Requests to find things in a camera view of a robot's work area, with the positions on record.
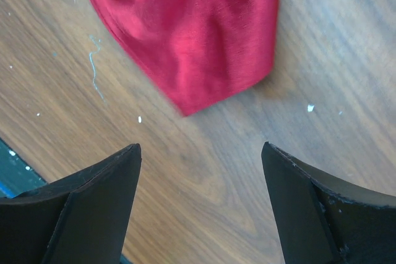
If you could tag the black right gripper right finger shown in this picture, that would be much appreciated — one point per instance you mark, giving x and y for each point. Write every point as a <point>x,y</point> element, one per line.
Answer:
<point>321,218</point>

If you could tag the red cloth napkin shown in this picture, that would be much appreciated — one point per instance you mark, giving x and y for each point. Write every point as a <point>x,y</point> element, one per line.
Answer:
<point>197,52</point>

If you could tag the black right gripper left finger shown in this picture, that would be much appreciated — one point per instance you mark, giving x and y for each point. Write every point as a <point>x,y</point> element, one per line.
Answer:
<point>81,218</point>

